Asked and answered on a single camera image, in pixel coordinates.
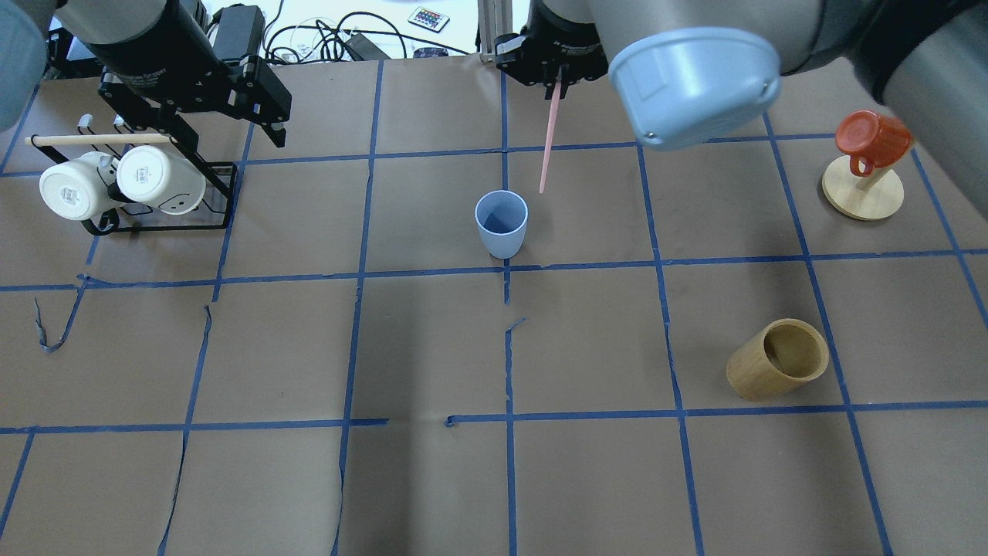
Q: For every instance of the white mug left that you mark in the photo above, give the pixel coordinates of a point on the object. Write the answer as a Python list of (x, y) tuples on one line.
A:
[(81, 188)]

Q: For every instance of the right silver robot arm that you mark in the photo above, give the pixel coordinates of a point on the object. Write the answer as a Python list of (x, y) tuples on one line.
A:
[(689, 71)]

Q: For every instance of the bamboo cup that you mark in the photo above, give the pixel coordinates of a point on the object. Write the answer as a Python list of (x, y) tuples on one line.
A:
[(785, 355)]

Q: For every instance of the round wooden mug stand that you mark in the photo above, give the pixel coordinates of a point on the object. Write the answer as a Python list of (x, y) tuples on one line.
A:
[(862, 185)]

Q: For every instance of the white mug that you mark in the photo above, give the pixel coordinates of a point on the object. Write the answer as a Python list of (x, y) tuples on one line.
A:
[(81, 188), (161, 180)]

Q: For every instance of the black wire mug rack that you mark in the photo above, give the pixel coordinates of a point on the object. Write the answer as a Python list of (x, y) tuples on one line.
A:
[(212, 214)]

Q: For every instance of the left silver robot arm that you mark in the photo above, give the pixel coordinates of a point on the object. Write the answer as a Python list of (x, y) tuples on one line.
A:
[(25, 27)]

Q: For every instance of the pink chopstick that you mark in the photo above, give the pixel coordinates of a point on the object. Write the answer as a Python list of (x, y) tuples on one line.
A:
[(551, 126)]

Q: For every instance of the white mug right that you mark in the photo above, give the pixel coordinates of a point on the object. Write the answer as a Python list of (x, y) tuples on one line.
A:
[(161, 180)]

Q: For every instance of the light blue plastic cup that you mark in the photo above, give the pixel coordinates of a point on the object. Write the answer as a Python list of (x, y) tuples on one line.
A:
[(501, 217)]

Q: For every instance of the orange red mug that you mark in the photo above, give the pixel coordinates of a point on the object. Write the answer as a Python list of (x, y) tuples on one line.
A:
[(872, 141)]

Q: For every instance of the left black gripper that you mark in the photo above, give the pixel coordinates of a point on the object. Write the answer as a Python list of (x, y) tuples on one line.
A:
[(141, 55)]

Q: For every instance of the wooden rack dowel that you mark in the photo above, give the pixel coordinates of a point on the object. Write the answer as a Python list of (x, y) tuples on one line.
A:
[(100, 139)]

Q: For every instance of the black power brick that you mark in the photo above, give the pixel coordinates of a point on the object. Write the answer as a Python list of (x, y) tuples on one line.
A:
[(238, 33)]

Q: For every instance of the aluminium frame post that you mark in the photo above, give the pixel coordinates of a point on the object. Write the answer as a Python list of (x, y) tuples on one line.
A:
[(494, 18)]

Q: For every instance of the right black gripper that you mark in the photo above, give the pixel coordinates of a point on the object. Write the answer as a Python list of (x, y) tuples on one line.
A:
[(562, 46)]

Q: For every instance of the remote control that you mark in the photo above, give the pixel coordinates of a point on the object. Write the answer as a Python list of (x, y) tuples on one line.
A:
[(431, 20)]

